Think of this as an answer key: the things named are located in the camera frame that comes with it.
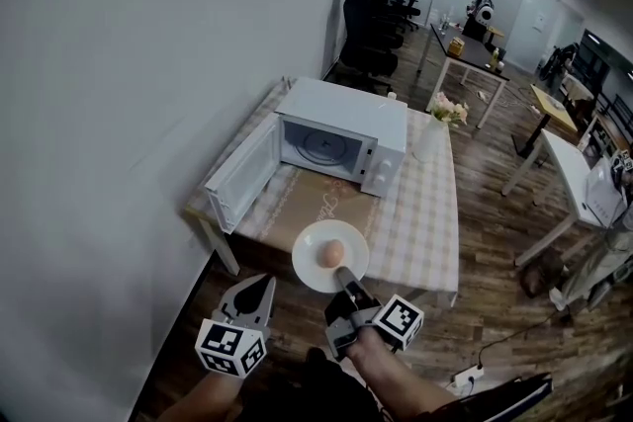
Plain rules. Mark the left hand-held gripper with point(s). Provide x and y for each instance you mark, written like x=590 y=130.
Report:
x=222 y=343

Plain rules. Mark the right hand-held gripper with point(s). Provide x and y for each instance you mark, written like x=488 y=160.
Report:
x=346 y=321

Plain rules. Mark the brown egg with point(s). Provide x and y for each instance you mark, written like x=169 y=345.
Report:
x=331 y=253

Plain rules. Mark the white round plate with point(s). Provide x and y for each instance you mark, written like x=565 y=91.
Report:
x=309 y=267

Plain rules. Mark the white microwave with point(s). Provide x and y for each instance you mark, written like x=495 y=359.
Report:
x=341 y=109

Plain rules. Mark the person's right forearm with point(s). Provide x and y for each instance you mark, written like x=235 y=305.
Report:
x=390 y=373

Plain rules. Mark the person's left forearm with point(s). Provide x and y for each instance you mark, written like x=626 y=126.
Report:
x=207 y=397

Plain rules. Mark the brown placemat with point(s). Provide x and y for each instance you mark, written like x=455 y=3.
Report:
x=297 y=197

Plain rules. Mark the white power strip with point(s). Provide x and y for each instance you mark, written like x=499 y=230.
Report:
x=481 y=94
x=467 y=375

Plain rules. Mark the white vase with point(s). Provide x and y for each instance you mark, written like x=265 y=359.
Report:
x=429 y=141

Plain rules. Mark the brown bag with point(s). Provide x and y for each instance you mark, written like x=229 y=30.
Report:
x=541 y=277

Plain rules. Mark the pink flower bunch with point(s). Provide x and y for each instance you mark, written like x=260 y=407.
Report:
x=447 y=109

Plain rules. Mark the black chest-mounted panel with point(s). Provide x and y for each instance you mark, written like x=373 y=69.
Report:
x=514 y=397

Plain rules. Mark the white table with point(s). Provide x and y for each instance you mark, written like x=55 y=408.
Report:
x=564 y=163

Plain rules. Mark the small wicker basket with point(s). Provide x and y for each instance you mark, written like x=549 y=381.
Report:
x=457 y=47

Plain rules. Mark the black-topped white-legged table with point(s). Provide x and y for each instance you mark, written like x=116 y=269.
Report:
x=470 y=49

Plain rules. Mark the yellow-green bottle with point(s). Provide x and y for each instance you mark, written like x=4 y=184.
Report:
x=494 y=58

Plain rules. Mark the white box appliance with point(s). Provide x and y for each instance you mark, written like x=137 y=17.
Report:
x=601 y=197

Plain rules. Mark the yellow-topped table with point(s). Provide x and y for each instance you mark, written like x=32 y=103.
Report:
x=551 y=106

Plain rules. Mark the small clear bottle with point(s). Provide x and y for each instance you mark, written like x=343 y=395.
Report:
x=584 y=143

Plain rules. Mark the clear water bottle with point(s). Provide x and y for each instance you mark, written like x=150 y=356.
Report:
x=445 y=24

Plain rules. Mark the wooden-topped desk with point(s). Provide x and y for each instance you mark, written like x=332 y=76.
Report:
x=496 y=32

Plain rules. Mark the table with light cloth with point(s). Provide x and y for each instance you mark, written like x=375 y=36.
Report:
x=577 y=86

